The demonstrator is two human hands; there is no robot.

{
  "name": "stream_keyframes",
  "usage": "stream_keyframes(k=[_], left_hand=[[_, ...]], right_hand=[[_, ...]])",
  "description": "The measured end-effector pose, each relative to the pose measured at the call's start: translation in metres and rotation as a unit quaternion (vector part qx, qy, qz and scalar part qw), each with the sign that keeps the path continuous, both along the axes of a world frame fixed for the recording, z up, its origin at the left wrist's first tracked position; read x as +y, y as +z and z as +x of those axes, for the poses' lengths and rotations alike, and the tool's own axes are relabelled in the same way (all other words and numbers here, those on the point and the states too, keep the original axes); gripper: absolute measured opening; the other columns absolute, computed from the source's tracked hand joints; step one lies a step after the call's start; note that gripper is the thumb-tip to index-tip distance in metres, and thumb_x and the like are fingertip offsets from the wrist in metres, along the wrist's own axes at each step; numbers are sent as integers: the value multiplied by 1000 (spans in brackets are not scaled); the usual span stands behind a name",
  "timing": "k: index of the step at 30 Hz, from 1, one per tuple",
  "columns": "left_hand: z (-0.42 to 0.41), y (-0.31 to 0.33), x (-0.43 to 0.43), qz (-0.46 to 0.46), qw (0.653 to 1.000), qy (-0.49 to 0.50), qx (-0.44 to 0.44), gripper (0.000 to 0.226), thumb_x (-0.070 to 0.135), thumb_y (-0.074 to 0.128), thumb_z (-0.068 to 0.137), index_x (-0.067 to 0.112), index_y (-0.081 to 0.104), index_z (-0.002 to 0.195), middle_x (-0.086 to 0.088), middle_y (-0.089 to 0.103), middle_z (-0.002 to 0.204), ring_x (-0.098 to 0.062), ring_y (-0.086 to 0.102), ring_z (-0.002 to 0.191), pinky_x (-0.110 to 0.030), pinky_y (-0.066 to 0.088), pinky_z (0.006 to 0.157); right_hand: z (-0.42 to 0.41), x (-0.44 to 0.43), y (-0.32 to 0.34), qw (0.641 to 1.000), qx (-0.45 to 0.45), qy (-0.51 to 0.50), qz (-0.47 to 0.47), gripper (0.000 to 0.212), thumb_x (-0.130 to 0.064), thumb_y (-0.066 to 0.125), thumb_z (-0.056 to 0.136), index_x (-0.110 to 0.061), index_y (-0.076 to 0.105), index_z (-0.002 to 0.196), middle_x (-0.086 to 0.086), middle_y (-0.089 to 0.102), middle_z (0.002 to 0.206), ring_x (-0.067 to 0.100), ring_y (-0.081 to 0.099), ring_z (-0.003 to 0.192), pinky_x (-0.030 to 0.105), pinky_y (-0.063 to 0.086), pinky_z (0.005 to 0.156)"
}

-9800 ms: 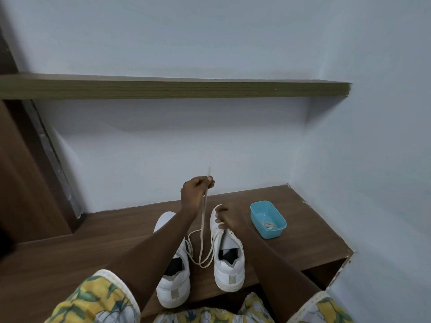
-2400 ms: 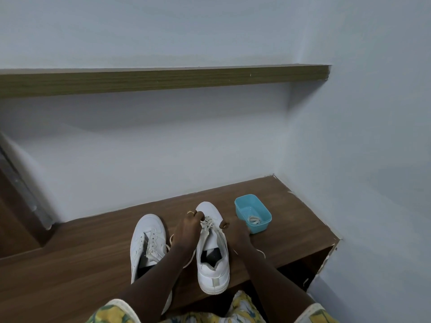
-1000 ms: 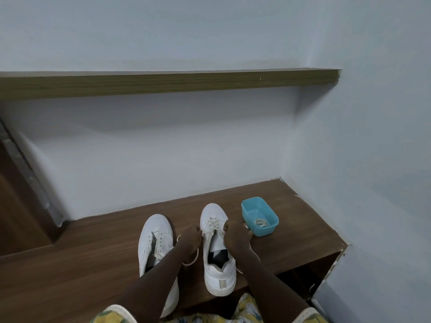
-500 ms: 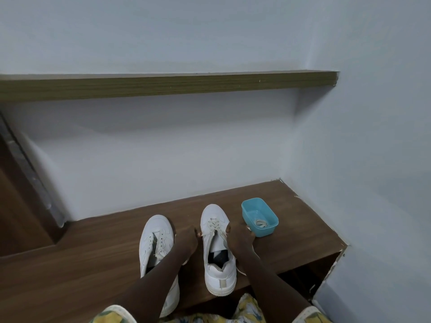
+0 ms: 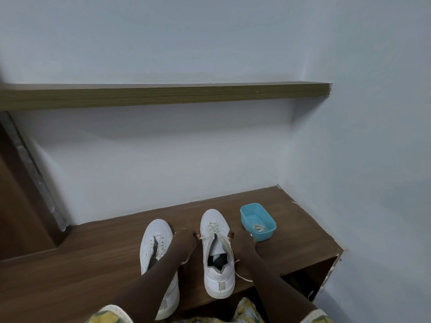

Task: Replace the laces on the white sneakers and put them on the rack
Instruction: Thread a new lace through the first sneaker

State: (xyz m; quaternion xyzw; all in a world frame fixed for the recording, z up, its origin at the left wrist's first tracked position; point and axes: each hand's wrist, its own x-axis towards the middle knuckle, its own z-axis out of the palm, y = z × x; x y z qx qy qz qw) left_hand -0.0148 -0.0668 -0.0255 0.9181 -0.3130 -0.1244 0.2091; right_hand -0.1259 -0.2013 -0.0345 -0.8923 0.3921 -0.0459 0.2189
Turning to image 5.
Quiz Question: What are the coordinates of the person's right forearm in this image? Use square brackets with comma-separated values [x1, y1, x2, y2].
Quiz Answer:
[243, 253, 318, 323]

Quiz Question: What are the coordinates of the blue plastic basket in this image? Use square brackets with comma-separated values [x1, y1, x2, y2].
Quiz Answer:
[239, 203, 277, 242]

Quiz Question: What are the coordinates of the white sneaker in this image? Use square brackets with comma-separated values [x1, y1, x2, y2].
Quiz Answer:
[200, 209, 236, 299]
[139, 219, 180, 321]

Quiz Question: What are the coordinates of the person's left hand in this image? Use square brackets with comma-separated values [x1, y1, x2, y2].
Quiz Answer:
[171, 227, 201, 265]

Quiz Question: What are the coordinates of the wooden wall shelf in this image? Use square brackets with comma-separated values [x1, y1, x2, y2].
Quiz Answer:
[0, 81, 333, 112]

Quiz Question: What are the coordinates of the person's left forearm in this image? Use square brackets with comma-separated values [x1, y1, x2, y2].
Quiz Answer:
[110, 255, 190, 323]

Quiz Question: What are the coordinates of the person's right hand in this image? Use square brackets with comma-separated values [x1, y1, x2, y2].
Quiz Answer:
[227, 229, 258, 260]

